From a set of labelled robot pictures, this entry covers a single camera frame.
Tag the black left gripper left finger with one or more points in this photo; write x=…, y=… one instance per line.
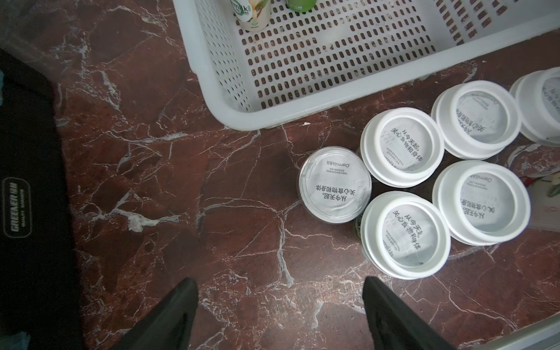
x=169, y=324

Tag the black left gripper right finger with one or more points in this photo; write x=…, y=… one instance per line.
x=392, y=324

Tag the white lidded yogurt cup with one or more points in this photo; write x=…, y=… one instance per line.
x=253, y=15
x=478, y=119
x=537, y=95
x=483, y=203
x=404, y=235
x=301, y=6
x=401, y=147

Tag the foil topped yogurt cup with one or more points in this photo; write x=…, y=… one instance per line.
x=334, y=185

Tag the white plastic perforated basket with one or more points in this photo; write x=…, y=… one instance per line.
x=303, y=63

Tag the black plastic toolbox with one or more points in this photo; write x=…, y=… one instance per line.
x=40, y=292

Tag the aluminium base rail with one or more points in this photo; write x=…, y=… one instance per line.
x=541, y=335

